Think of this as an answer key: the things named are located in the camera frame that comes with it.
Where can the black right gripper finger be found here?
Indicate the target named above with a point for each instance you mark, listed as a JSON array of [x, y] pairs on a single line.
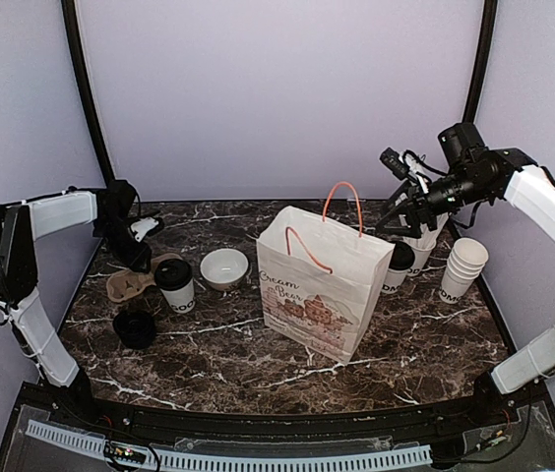
[[397, 225], [394, 205]]

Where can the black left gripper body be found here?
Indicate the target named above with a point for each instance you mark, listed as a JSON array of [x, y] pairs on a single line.
[[130, 258]]

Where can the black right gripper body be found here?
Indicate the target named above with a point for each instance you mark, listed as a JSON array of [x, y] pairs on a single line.
[[427, 213]]

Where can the brown cardboard cup carrier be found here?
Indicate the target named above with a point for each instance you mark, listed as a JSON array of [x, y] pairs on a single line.
[[126, 284]]

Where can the black coffee cup lid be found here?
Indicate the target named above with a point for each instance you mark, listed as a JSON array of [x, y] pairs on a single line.
[[172, 274]]

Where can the white paper cup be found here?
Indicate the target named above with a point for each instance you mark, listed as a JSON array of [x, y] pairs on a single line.
[[182, 300], [393, 280]]

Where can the cream bear paper bag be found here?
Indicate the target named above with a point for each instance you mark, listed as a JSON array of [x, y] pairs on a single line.
[[320, 280]]

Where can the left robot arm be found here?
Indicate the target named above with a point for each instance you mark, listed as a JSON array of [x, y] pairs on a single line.
[[24, 222]]

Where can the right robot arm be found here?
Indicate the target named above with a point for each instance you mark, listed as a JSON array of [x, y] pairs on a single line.
[[477, 174]]

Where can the paper cup holding straws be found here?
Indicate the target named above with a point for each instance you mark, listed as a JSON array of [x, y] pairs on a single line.
[[422, 250]]

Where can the stack of white paper cups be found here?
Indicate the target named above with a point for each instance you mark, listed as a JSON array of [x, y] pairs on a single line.
[[465, 263]]

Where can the stack of black lids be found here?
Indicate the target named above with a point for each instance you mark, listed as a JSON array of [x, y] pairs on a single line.
[[135, 329]]

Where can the white ceramic bowl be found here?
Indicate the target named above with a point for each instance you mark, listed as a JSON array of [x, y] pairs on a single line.
[[224, 269]]

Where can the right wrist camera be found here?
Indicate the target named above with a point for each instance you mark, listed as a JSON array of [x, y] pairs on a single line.
[[404, 168]]

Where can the grey slotted cable duct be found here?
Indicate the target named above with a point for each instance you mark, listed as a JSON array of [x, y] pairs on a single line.
[[204, 455]]

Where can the black table front rail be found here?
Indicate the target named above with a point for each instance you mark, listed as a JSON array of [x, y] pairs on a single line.
[[442, 424]]

